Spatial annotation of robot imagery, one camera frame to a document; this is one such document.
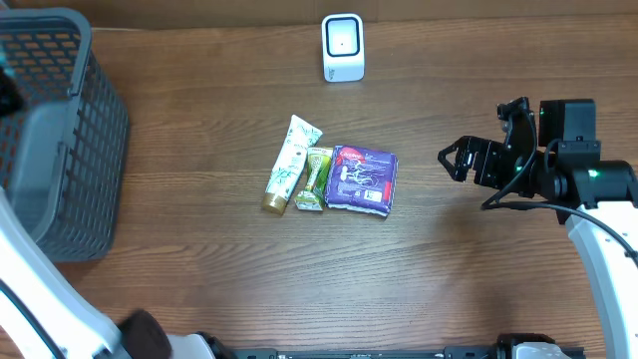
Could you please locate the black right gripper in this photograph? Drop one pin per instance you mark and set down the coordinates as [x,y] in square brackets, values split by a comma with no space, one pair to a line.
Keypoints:
[485,152]

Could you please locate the purple Carefree liner pack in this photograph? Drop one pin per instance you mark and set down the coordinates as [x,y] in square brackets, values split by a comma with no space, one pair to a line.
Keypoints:
[362,180]

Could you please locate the green snack packet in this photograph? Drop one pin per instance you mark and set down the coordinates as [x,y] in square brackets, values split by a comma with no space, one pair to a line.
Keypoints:
[312,196]

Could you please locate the white bamboo conditioner tube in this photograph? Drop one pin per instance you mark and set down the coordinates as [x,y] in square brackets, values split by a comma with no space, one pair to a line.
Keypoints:
[289,164]

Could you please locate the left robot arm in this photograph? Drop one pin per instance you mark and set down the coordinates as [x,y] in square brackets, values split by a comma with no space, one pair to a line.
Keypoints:
[47,316]

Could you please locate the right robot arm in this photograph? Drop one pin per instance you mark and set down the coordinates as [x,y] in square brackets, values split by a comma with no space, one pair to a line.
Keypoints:
[551,159]

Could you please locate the white barcode scanner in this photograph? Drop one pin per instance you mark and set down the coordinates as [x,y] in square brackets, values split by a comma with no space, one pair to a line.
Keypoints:
[343,48]

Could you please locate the grey plastic basket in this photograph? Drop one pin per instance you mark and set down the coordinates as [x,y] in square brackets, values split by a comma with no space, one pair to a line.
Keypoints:
[64,134]

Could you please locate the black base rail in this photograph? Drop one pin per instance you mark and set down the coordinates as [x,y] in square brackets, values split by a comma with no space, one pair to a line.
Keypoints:
[516,345]

